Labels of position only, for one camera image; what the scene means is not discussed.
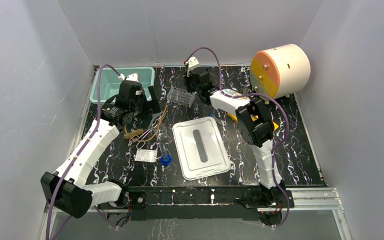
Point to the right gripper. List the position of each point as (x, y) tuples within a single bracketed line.
[(187, 79)]

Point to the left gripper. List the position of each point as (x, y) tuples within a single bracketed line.
[(144, 104)]

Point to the clear plastic well plate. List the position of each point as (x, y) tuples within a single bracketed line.
[(180, 96)]

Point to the clear test tube blue cap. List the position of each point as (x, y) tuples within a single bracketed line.
[(218, 121)]

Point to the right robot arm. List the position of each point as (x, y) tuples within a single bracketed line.
[(254, 124)]

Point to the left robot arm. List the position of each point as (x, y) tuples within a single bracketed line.
[(66, 188)]

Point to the clear plastic funnel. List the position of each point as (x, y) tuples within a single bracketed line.
[(157, 116)]

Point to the blue packaged item card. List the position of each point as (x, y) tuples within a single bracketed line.
[(231, 93)]

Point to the teal plastic bin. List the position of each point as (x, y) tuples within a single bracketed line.
[(110, 83)]

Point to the small white plastic bag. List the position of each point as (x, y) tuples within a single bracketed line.
[(146, 155)]

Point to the blue capped clear tube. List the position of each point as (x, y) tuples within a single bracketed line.
[(166, 158)]

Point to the white plastic box lid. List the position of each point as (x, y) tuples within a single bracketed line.
[(200, 148)]

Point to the yellow test tube rack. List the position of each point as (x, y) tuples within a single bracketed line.
[(254, 118)]

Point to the cylindrical drawer cabinet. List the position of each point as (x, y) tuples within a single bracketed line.
[(280, 71)]

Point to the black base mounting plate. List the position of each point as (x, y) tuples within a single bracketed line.
[(233, 212)]

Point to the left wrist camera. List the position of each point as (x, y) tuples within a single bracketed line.
[(129, 78)]

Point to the aluminium frame rail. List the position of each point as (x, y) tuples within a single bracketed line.
[(300, 199)]

